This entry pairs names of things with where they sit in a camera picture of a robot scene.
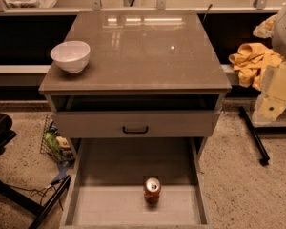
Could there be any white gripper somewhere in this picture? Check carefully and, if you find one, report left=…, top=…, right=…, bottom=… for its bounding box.
left=252, top=61, right=286, bottom=124

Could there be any wire basket with snacks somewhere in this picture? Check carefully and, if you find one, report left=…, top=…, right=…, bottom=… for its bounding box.
left=40, top=114, right=74, bottom=163

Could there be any yellow crumpled cloth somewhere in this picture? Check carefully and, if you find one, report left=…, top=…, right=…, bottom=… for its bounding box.
left=229, top=43, right=283, bottom=91

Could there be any open grey middle drawer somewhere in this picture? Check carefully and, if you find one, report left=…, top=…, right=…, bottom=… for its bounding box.
left=59, top=137, right=214, bottom=229

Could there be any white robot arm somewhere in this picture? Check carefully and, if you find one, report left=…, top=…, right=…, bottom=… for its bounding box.
left=253, top=4, right=286, bottom=125

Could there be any red coke can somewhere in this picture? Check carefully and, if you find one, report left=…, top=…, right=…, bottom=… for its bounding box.
left=144, top=177, right=161, bottom=203

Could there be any closed grey top drawer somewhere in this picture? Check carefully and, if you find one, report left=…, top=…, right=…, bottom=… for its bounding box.
left=52, top=111, right=220, bottom=138

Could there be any grey drawer cabinet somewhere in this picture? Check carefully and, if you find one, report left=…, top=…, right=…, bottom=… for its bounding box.
left=39, top=10, right=231, bottom=151

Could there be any black drawer handle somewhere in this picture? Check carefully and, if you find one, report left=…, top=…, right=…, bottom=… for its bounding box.
left=122, top=126, right=149, bottom=135

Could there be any black metal stand leg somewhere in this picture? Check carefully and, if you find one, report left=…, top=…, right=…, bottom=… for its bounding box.
left=0, top=175, right=72, bottom=229

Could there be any black floor stand right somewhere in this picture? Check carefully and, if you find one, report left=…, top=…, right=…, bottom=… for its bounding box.
left=238, top=107, right=286, bottom=166

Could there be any black office chair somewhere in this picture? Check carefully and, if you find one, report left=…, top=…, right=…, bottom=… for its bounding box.
left=0, top=113, right=16, bottom=155

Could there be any white ceramic bowl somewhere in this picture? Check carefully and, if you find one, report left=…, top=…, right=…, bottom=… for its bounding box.
left=51, top=41, right=91, bottom=73

